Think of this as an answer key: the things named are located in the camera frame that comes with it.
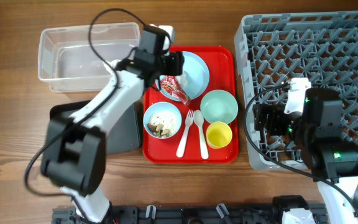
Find light blue plate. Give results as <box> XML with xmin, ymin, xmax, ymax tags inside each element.
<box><xmin>160</xmin><ymin>51</ymin><xmax>209</xmax><ymax>101</ymax></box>

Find rice and mushroom leftovers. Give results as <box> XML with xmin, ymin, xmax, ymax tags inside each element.
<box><xmin>146</xmin><ymin>111</ymin><xmax>178</xmax><ymax>138</ymax></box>

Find white napkin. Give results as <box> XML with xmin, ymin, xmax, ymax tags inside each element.
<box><xmin>177</xmin><ymin>73</ymin><xmax>188</xmax><ymax>88</ymax></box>

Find light blue bowl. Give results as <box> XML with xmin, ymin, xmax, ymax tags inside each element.
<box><xmin>143</xmin><ymin>102</ymin><xmax>182</xmax><ymax>139</ymax></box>

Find white plastic spoon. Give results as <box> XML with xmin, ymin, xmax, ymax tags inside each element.
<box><xmin>194</xmin><ymin>110</ymin><xmax>209</xmax><ymax>159</ymax></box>

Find black waste tray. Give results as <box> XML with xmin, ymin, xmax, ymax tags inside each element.
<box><xmin>50</xmin><ymin>100</ymin><xmax>143</xmax><ymax>154</ymax></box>

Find red serving tray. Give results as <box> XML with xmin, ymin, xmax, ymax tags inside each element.
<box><xmin>142</xmin><ymin>47</ymin><xmax>239</xmax><ymax>164</ymax></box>

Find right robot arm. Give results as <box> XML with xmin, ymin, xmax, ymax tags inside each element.
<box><xmin>246</xmin><ymin>84</ymin><xmax>358</xmax><ymax>223</ymax></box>

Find clear plastic bin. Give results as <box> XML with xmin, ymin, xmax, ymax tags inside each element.
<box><xmin>38</xmin><ymin>22</ymin><xmax>140</xmax><ymax>93</ymax></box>

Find mint green bowl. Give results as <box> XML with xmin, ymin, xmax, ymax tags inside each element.
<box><xmin>200</xmin><ymin>90</ymin><xmax>239</xmax><ymax>124</ymax></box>

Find red snack wrapper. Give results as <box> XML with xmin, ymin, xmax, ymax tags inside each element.
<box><xmin>160</xmin><ymin>76</ymin><xmax>191</xmax><ymax>105</ymax></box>

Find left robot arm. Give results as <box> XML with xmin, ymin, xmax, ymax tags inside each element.
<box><xmin>40</xmin><ymin>25</ymin><xmax>184</xmax><ymax>223</ymax></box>

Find grey dishwasher rack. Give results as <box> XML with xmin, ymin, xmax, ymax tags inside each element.
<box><xmin>234</xmin><ymin>9</ymin><xmax>358</xmax><ymax>171</ymax></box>

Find white plastic fork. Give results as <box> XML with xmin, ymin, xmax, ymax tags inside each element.
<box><xmin>176</xmin><ymin>110</ymin><xmax>195</xmax><ymax>158</ymax></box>

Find yellow cup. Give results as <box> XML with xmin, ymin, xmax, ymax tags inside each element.
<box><xmin>206</xmin><ymin>121</ymin><xmax>232</xmax><ymax>149</ymax></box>

